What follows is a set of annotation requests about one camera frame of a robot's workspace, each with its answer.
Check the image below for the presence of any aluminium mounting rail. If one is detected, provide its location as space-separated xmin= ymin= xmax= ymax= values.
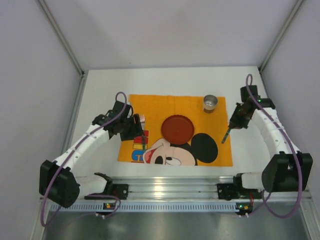
xmin=39 ymin=176 xmax=311 ymax=201

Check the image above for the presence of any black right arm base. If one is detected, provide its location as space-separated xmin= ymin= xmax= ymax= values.
xmin=216 ymin=173 xmax=261 ymax=201

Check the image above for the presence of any red round plate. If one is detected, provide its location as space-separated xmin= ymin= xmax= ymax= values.
xmin=161 ymin=114 xmax=195 ymax=145

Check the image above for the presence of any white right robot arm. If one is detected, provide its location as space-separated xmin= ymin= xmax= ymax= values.
xmin=228 ymin=85 xmax=313 ymax=193

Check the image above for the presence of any orange cartoon mouse towel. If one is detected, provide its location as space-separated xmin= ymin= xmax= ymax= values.
xmin=118 ymin=94 xmax=233 ymax=167

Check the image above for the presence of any metal cup brown base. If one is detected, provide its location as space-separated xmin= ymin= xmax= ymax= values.
xmin=202 ymin=94 xmax=218 ymax=113

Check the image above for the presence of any slotted grey cable duct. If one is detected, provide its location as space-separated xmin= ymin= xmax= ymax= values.
xmin=49 ymin=201 xmax=253 ymax=213

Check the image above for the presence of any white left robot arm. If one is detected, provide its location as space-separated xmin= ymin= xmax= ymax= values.
xmin=39 ymin=100 xmax=146 ymax=208

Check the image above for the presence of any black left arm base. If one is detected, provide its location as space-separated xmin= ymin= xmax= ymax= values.
xmin=84 ymin=183 xmax=129 ymax=200

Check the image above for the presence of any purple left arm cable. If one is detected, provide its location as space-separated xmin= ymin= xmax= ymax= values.
xmin=40 ymin=91 xmax=128 ymax=228

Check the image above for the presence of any fork with teal handle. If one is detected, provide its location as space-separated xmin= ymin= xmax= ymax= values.
xmin=139 ymin=114 xmax=146 ymax=152

